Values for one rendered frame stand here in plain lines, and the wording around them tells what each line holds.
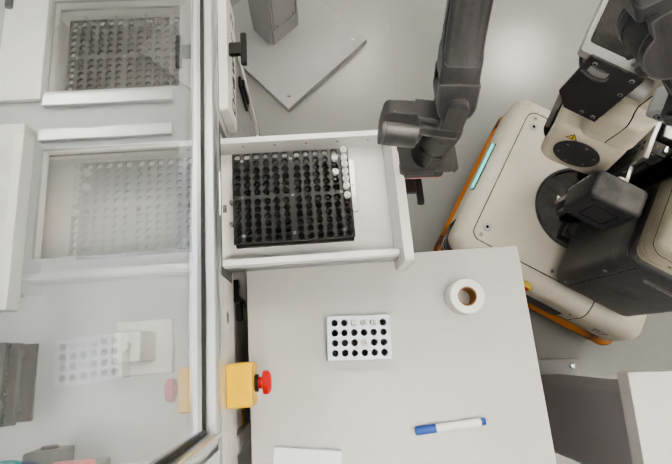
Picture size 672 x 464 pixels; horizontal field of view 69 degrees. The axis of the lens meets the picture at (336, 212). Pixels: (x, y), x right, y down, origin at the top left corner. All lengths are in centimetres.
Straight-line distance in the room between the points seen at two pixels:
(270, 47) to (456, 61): 147
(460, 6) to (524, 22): 174
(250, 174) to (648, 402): 91
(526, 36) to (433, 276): 152
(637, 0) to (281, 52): 156
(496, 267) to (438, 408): 31
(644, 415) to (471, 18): 86
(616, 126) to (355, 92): 114
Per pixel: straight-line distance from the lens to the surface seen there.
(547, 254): 169
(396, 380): 103
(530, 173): 175
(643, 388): 122
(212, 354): 81
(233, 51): 106
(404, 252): 88
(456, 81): 72
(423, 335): 104
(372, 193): 100
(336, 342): 102
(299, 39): 213
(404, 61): 216
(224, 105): 98
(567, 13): 252
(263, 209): 92
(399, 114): 76
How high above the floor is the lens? 178
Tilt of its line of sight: 74 degrees down
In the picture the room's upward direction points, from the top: 8 degrees clockwise
